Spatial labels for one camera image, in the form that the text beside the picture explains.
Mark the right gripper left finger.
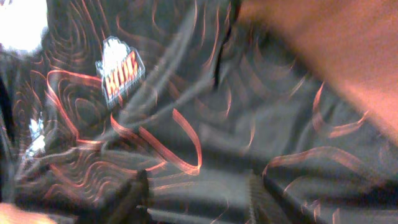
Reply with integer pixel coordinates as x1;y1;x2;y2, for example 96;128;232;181
105;170;149;224

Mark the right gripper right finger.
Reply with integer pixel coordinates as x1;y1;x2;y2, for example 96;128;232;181
247;172;325;224

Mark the black orange patterned sports jersey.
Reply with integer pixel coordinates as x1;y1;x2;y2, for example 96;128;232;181
1;1;397;223

